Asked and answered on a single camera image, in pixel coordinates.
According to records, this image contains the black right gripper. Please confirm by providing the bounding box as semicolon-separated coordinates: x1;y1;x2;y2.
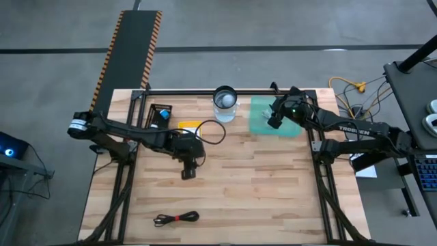
268;87;310;130

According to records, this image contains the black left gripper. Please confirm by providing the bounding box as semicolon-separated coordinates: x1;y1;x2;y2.
169;131;206;181

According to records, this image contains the yellow plastic bin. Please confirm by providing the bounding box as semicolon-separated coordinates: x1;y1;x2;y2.
177;120;203;138

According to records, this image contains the teal translucent plastic bin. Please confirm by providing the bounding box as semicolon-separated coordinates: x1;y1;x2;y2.
248;95;304;138

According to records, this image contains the black rectangular container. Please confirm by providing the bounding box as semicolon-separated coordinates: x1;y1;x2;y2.
144;102;173;131

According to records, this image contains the tall cylindrical cup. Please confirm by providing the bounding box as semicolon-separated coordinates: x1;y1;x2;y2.
212;85;239;124

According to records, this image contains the black mat with striped edges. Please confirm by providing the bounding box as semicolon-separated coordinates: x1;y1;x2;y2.
89;10;163;116

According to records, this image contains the white paper sheet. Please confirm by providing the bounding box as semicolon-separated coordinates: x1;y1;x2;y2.
350;152;379;179

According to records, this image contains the black metal pole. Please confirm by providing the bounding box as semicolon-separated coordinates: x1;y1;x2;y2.
351;150;410;173
397;33;437;74

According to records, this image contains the dark grey side table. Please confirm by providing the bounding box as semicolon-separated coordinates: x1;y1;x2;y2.
382;59;437;151

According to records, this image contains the black computer keyboard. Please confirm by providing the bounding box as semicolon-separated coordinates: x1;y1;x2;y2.
409;153;437;192

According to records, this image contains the dark grey desk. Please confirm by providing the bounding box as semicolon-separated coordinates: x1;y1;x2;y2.
0;152;55;246

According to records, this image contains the black device with blue light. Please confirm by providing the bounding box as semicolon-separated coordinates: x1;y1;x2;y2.
0;131;30;161

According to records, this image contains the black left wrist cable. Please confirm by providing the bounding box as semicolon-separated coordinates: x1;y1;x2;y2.
173;119;227;168

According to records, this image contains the black aluminium table frame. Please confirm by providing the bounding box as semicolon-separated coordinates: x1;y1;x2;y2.
76;81;369;245

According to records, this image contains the black cable with red tie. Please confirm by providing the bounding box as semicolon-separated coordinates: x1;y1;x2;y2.
152;210;201;228

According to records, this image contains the yellow cable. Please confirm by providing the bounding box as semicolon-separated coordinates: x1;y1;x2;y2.
328;77;367;120

